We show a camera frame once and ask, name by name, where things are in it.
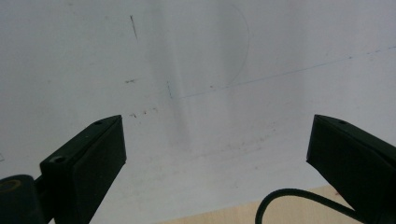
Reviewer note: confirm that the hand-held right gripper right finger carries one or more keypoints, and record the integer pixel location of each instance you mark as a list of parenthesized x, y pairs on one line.
[(351, 161)]

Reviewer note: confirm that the white paper sheet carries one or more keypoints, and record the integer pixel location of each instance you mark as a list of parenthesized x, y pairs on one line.
[(218, 93)]

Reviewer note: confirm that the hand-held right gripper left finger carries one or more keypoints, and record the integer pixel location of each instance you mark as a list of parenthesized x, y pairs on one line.
[(84, 168)]

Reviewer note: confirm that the light wooden table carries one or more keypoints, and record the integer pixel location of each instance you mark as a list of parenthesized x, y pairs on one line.
[(295, 211)]

